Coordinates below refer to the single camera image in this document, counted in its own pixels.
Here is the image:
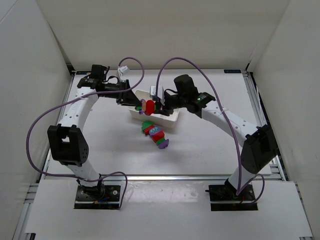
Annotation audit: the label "red oval flower lego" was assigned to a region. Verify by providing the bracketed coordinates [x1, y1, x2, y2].
[144, 100, 156, 116]

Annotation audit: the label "green square lego brick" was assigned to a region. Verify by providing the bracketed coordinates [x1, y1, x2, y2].
[134, 106, 142, 111]

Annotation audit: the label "purple oval flower lego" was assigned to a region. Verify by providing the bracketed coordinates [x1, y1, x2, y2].
[149, 126, 161, 137]

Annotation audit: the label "red double half-round lego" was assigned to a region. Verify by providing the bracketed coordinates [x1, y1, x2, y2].
[151, 130, 165, 143]

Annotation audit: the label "red half-round lego brick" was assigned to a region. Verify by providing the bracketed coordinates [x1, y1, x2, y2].
[145, 125, 159, 136]

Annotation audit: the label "green top lego brick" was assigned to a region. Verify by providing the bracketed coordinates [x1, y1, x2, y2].
[141, 120, 154, 129]

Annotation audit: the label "green lego plates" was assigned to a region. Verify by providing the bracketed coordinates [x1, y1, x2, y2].
[141, 125, 154, 136]

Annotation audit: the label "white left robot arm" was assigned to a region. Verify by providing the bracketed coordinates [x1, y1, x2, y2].
[47, 64, 141, 189]

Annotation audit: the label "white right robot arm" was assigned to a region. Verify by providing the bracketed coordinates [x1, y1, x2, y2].
[149, 74, 278, 196]

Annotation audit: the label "white three-compartment tray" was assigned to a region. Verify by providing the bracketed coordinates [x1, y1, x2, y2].
[128, 89, 180, 128]

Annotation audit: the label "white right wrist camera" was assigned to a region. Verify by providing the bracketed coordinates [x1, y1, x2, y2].
[149, 85, 164, 99]

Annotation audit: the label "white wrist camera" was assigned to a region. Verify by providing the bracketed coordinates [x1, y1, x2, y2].
[149, 85, 164, 99]
[117, 65, 130, 77]

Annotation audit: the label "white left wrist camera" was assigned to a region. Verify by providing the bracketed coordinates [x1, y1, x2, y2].
[117, 65, 130, 77]

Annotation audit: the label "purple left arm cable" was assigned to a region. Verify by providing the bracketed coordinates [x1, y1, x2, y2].
[26, 57, 146, 210]

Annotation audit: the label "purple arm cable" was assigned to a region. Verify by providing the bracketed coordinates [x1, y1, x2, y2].
[155, 57, 266, 203]
[26, 57, 146, 210]

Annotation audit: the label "aluminium frame rail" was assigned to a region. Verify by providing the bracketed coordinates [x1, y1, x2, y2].
[99, 174, 236, 181]

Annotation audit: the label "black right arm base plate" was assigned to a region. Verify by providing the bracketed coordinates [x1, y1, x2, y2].
[205, 184, 258, 212]

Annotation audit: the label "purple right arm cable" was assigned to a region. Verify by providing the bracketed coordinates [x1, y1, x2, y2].
[155, 57, 266, 203]

